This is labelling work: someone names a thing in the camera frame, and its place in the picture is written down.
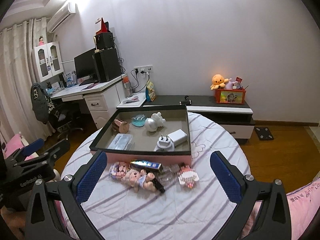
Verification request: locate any pink white brick figure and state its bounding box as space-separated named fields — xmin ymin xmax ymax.
xmin=177 ymin=165 xmax=199 ymax=189

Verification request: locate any clear plastic card box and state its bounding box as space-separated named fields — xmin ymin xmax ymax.
xmin=107 ymin=133 xmax=135 ymax=151

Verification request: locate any rose gold cylinder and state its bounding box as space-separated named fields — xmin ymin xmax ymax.
xmin=112 ymin=119 xmax=130 ymax=134

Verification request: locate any white power adapter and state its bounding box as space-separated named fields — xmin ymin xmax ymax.
xmin=168 ymin=129 xmax=188 ymax=146

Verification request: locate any baby doll figure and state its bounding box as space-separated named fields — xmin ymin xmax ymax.
xmin=121 ymin=168 xmax=157 ymax=193

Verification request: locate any blue gold small box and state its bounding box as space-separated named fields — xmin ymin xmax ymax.
xmin=130 ymin=160 xmax=163 ymax=173

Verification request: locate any white plug adapter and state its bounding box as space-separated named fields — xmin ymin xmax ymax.
xmin=154 ymin=134 xmax=175 ymax=152

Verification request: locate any teal tape roll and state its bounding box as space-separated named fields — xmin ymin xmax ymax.
xmin=131 ymin=114 xmax=146 ymax=127

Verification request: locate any white silver astronaut figure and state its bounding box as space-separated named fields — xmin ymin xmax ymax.
xmin=144 ymin=112 xmax=166 ymax=132

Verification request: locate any pink bed blanket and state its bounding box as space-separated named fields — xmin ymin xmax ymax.
xmin=3 ymin=133 xmax=29 ymax=159

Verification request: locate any beige curtain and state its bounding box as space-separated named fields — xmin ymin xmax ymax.
xmin=1 ymin=17 xmax=53 ymax=141

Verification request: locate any dark jacket on chair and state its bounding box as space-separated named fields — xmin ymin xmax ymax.
xmin=30 ymin=83 xmax=55 ymax=125

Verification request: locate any black office chair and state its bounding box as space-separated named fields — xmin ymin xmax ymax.
xmin=48 ymin=102 xmax=84 ymax=140

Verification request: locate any pink embroidered pillow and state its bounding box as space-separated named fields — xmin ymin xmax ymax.
xmin=286 ymin=179 xmax=320 ymax=239

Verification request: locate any black floor scale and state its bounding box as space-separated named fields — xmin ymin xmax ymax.
xmin=254 ymin=127 xmax=274 ymax=141

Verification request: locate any black white tv cabinet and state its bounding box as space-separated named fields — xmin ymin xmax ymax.
xmin=144 ymin=95 xmax=255 ymax=144

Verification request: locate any clear glass bottle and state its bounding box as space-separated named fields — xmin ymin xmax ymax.
xmin=157 ymin=164 xmax=180 ymax=183

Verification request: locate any white desk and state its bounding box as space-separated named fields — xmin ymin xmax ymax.
xmin=51 ymin=74 xmax=127 ymax=129

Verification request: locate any white glass-door cabinet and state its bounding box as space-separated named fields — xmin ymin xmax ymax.
xmin=32 ymin=42 xmax=64 ymax=82

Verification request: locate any orange picture toy box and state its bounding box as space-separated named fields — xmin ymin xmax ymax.
xmin=214 ymin=89 xmax=246 ymax=105

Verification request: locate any pink black storage box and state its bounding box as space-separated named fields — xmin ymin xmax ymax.
xmin=89 ymin=105 xmax=192 ymax=166

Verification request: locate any black computer monitor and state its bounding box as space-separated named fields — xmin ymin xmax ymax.
xmin=74 ymin=48 xmax=97 ymax=80

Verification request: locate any small doll on cabinet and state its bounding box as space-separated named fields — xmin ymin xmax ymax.
xmin=38 ymin=36 xmax=45 ymax=46

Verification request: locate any orange lid thermos bottle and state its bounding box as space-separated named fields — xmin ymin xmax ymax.
xmin=123 ymin=76 xmax=133 ymax=98

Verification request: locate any orange octopus plush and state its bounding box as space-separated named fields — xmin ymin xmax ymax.
xmin=210 ymin=74 xmax=229 ymax=90

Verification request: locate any black computer tower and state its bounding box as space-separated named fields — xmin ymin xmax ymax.
xmin=94 ymin=48 xmax=121 ymax=82

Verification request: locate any yellow blue snack bag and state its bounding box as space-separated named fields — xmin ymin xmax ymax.
xmin=145 ymin=80 xmax=156 ymax=102

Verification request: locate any black speaker box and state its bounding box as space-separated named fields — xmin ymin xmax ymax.
xmin=95 ymin=32 xmax=114 ymax=50

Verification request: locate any white air conditioner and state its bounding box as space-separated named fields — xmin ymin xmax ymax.
xmin=47 ymin=2 xmax=76 ymax=33

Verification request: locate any red paper bag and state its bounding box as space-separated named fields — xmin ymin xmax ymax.
xmin=95 ymin=18 xmax=110 ymax=35

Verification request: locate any white wall socket strip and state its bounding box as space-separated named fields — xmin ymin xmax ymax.
xmin=133 ymin=65 xmax=153 ymax=74

